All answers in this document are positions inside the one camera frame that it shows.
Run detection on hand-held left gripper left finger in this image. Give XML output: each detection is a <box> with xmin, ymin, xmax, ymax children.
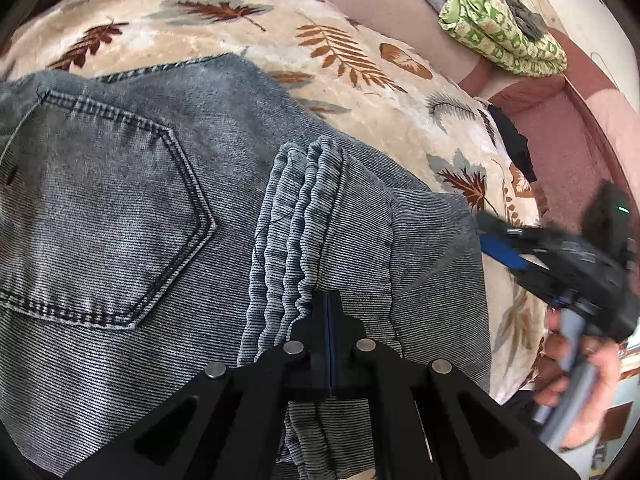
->
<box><xmin>62</xmin><ymin>293</ymin><xmax>331</xmax><ymax>480</ymax></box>

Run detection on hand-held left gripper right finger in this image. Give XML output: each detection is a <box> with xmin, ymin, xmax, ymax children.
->
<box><xmin>328</xmin><ymin>293</ymin><xmax>583</xmax><ymax>480</ymax></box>

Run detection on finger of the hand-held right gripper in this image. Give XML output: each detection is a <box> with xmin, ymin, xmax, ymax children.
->
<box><xmin>477</xmin><ymin>211</ymin><xmax>553</xmax><ymax>242</ymax></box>
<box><xmin>480</xmin><ymin>236</ymin><xmax>533</xmax><ymax>275</ymax></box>

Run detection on grey-blue denim pants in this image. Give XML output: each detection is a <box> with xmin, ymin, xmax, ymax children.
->
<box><xmin>0</xmin><ymin>52</ymin><xmax>493</xmax><ymax>480</ymax></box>

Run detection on person's right hand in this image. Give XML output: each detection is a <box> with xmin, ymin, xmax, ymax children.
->
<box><xmin>532</xmin><ymin>330</ymin><xmax>628</xmax><ymax>453</ymax></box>

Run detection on small black cloth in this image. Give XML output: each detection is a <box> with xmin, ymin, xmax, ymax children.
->
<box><xmin>487</xmin><ymin>104</ymin><xmax>539</xmax><ymax>184</ymax></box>

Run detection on green patterned blanket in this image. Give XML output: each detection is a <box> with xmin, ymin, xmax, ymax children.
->
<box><xmin>439</xmin><ymin>0</ymin><xmax>569</xmax><ymax>77</ymax></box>

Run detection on dark grey cloth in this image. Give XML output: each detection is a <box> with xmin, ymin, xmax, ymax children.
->
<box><xmin>487</xmin><ymin>0</ymin><xmax>551</xmax><ymax>44</ymax></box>

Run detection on leaf printed blanket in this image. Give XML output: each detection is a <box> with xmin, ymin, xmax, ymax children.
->
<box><xmin>0</xmin><ymin>0</ymin><xmax>551</xmax><ymax>406</ymax></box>

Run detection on thin wire hook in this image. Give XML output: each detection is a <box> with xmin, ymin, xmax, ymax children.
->
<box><xmin>589</xmin><ymin>51</ymin><xmax>617</xmax><ymax>82</ymax></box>

